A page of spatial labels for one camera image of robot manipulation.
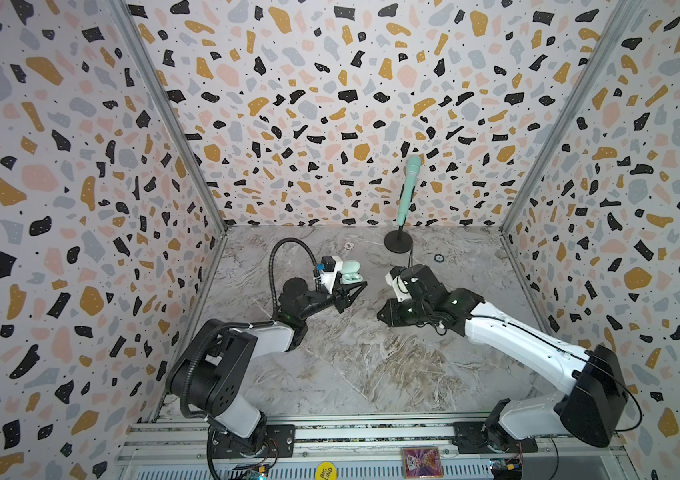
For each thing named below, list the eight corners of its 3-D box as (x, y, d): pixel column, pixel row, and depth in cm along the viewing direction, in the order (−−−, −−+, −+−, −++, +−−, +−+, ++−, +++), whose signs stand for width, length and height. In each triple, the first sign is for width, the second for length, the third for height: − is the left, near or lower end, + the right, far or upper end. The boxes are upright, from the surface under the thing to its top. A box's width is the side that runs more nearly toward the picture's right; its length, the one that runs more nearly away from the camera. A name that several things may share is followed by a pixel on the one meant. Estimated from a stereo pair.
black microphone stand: (396, 257, 116) (397, 253, 114) (379, 241, 122) (379, 236, 120) (418, 245, 121) (419, 240, 119) (400, 229, 126) (401, 224, 124)
